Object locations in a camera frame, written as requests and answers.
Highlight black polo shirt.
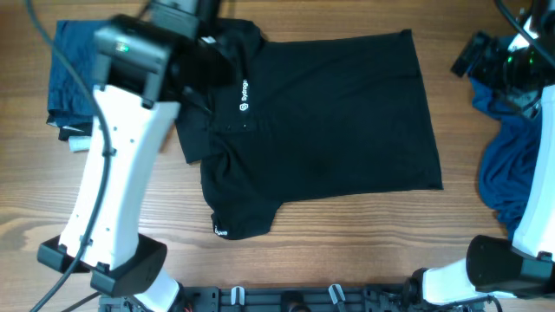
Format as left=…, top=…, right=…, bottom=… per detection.
left=175, top=19, right=442, bottom=240

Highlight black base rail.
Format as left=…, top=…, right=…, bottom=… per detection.
left=98, top=283, right=485, bottom=312

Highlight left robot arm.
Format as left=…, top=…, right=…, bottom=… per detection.
left=37, top=1, right=243, bottom=311

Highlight folded blue shorts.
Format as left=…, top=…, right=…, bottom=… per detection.
left=47, top=20, right=108, bottom=127

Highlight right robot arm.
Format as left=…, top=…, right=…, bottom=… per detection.
left=397, top=1, right=554, bottom=311

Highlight blue polo shirt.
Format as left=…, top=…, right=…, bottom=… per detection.
left=469, top=77, right=542, bottom=241

